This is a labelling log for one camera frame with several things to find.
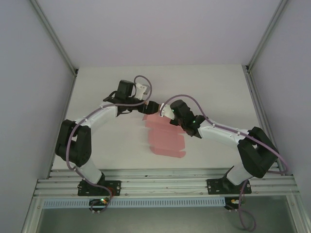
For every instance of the pink paper box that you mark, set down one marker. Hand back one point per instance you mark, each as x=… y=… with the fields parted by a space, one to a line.
x=165 y=140

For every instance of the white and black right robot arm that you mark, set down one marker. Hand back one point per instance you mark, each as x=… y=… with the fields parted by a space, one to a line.
x=218 y=133

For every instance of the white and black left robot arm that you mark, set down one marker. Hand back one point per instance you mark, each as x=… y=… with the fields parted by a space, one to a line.
x=102 y=116

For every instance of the small right circuit board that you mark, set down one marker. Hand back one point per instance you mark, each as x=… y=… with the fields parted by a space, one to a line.
x=233 y=202

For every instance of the small circuit board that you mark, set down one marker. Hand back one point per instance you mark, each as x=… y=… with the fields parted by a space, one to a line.
x=233 y=202
x=100 y=201

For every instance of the grey metal panel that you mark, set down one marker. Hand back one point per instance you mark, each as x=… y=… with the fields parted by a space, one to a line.
x=158 y=221

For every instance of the small left circuit board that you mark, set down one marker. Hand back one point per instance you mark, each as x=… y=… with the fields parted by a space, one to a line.
x=100 y=201

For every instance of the aluminium mounting rail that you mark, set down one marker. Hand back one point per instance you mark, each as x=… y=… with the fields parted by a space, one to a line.
x=158 y=182

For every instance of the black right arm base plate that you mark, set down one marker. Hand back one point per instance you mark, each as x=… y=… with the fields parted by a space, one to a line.
x=215 y=187

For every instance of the aluminium table side rail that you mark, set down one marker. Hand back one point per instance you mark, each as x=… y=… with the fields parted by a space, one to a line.
x=257 y=102

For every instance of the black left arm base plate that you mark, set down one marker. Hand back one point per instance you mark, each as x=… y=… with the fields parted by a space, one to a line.
x=114 y=188

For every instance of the aluminium frame post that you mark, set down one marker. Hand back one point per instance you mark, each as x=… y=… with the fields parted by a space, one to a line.
x=267 y=34
x=56 y=38

